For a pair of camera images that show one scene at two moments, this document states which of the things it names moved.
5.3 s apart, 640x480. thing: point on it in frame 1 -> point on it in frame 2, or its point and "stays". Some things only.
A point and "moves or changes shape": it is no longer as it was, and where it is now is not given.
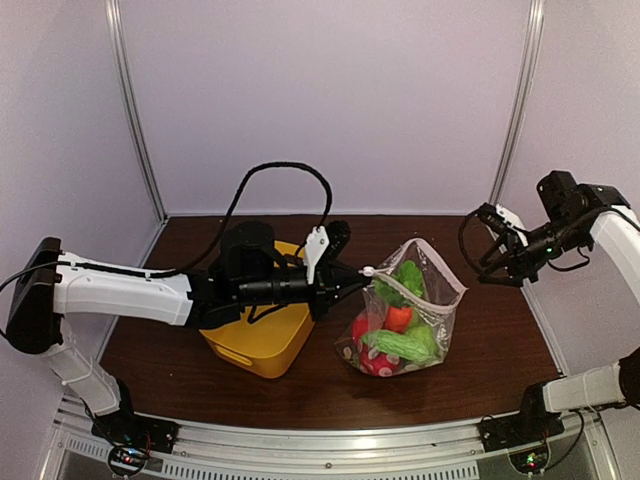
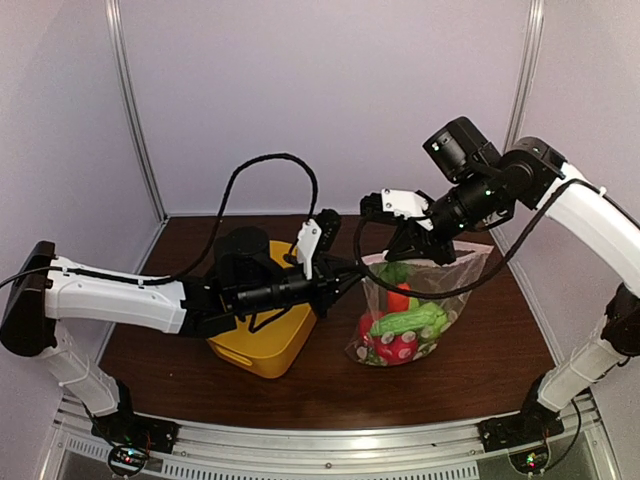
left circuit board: x=127 y=459 stays
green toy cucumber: x=399 y=344 -> x=426 y=320
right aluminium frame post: x=534 y=25 stays
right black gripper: x=515 y=254 -> x=414 y=233
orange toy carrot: x=399 y=301 moves or changes shape
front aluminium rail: x=449 y=452 stays
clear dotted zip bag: x=404 y=315 moves or changes shape
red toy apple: x=379 y=364 -> x=396 y=349
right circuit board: x=530 y=461 stays
